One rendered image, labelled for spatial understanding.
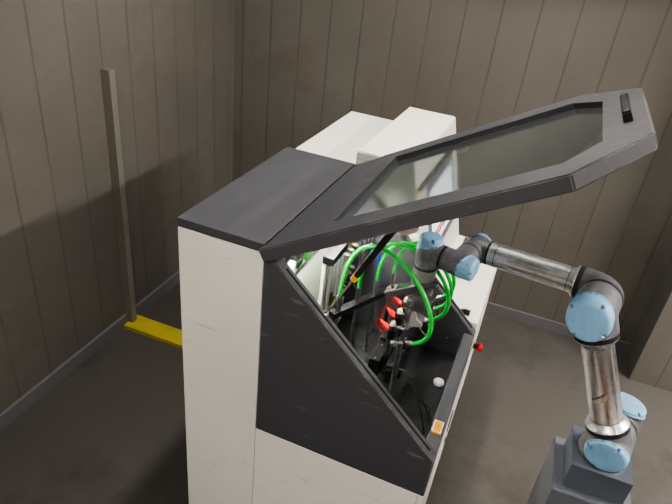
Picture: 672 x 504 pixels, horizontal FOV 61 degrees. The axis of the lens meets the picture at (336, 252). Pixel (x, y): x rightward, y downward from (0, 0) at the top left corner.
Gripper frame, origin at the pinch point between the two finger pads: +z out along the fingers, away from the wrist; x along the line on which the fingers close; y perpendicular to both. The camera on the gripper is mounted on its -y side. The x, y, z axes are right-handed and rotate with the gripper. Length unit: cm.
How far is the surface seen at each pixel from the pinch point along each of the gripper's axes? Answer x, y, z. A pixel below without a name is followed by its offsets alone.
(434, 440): -26.9, 19.9, 17.5
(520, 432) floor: 92, 57, 112
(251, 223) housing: -27, -45, -38
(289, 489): -35, -22, 56
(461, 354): 17.3, 19.3, 17.4
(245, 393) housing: -35, -41, 20
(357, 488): -35, 1, 42
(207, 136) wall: 157, -181, 20
